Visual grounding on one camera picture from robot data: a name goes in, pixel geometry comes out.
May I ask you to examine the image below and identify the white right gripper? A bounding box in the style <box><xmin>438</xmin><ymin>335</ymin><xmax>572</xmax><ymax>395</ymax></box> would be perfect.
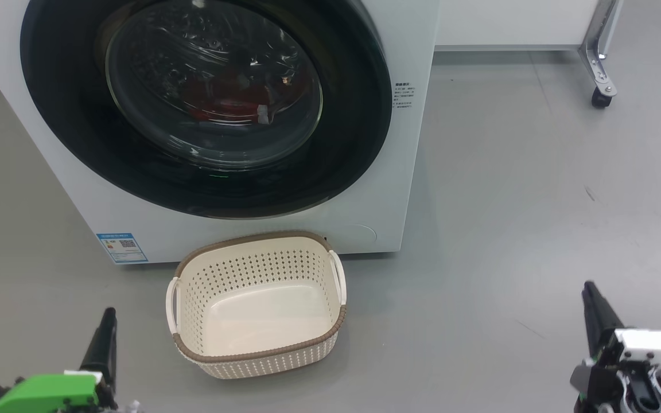
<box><xmin>570</xmin><ymin>281</ymin><xmax>661</xmax><ymax>413</ymax></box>

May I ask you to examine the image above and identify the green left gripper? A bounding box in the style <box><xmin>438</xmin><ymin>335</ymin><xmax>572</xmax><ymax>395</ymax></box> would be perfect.
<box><xmin>0</xmin><ymin>308</ymin><xmax>119</xmax><ymax>413</ymax></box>

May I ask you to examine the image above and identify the washing machine glass door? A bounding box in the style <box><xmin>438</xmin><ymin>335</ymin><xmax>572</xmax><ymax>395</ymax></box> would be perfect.
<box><xmin>20</xmin><ymin>0</ymin><xmax>393</xmax><ymax>220</ymax></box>

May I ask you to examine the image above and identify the red white striped garment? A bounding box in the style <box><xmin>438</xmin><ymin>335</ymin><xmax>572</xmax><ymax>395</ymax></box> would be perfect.
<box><xmin>183</xmin><ymin>75</ymin><xmax>274</xmax><ymax>124</ymax></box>

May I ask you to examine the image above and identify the white front-load washing machine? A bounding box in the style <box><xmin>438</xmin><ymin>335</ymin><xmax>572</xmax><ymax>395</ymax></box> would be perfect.
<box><xmin>0</xmin><ymin>0</ymin><xmax>440</xmax><ymax>266</ymax></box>

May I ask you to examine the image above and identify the cream basket with brown rim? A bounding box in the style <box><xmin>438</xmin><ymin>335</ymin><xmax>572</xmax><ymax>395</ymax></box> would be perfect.
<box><xmin>165</xmin><ymin>231</ymin><xmax>347</xmax><ymax>380</ymax></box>

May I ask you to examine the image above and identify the blue energy label sticker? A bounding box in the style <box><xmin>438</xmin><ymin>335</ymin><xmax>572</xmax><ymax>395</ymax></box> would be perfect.
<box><xmin>96</xmin><ymin>232</ymin><xmax>149</xmax><ymax>264</ymax></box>

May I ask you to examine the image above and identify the metal cabinet leg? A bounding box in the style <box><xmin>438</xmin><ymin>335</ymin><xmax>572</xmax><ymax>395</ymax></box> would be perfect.
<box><xmin>578</xmin><ymin>0</ymin><xmax>624</xmax><ymax>96</ymax></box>

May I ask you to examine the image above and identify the black text label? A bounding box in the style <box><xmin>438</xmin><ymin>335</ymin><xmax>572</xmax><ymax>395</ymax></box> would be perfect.
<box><xmin>392</xmin><ymin>82</ymin><xmax>417</xmax><ymax>110</ymax></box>

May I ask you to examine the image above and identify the white cabinet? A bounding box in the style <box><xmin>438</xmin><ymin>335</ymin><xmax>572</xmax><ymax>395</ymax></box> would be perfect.
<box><xmin>434</xmin><ymin>0</ymin><xmax>601</xmax><ymax>52</ymax></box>

